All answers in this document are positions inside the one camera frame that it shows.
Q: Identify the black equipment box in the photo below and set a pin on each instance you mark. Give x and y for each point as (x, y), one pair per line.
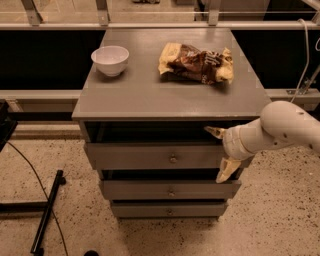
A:
(7, 125)

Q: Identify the black stand base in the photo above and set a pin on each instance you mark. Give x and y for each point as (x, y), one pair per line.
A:
(45, 207)

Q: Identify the grey top drawer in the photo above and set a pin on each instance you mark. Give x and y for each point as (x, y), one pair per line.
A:
(149, 156)

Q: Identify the yellow brown snack bag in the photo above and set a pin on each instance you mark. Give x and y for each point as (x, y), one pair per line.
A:
(207, 67)

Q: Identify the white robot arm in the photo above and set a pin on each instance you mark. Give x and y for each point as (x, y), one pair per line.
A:
(281, 124)

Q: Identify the grey bottom drawer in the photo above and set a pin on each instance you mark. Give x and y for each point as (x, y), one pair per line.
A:
(170, 209)

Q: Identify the white ceramic bowl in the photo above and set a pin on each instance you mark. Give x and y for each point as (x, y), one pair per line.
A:
(111, 60)

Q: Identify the grey middle drawer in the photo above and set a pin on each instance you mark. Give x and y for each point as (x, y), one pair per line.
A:
(168, 189)

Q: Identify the grey drawer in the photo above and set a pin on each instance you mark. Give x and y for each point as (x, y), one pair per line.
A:
(149, 156)
(168, 189)
(170, 209)

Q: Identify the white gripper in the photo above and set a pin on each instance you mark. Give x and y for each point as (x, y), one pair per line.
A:
(232, 143)

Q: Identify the metal railing frame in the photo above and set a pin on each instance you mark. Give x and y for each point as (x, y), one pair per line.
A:
(37, 37)

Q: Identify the grey wooden drawer cabinet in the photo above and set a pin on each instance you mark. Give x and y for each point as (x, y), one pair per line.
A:
(143, 106)

